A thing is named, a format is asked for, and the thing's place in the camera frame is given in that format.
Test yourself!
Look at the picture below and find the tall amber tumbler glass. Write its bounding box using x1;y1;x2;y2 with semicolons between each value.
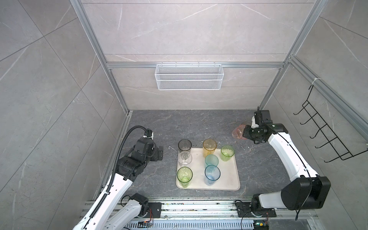
203;139;217;158

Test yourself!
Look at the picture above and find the small green glass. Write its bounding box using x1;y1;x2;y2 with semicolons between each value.
220;145;235;162

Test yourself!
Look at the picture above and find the tall green tumbler glass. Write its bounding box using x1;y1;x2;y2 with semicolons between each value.
176;167;193;187

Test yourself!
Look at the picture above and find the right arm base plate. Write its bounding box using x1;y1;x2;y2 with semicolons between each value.
234;200;277;218

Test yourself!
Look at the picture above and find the pink glass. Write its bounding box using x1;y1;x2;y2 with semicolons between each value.
232;124;251;140

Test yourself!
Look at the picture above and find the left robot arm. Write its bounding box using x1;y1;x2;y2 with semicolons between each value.
74;137;163;230

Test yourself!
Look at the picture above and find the beige plastic tray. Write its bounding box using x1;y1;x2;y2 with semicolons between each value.
176;148;241;191

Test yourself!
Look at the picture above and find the aluminium mounting rail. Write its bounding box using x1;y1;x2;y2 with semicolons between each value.
79;199;320;220

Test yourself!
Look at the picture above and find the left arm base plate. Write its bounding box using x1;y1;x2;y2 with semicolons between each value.
138;202;162;218

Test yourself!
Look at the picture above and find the blue tumbler glass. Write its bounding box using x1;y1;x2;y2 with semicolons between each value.
204;165;221;186

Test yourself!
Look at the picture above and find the white wire mesh basket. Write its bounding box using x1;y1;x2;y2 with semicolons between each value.
155;64;224;91

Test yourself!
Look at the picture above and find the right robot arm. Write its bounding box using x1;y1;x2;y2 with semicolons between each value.
242;110;331;216

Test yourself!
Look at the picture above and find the clear tumbler glass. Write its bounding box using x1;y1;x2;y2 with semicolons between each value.
178;151;193;166

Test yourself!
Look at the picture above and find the teal textured cup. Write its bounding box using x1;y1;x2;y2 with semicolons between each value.
205;154;219;168

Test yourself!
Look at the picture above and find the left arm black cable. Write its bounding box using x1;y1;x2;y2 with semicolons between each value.
103;125;147;196

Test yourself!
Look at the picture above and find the black wire hook rack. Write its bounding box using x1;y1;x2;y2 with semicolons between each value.
293;85;368;163

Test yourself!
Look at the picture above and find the dark grey tumbler glass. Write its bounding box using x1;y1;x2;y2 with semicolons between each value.
178;139;192;153

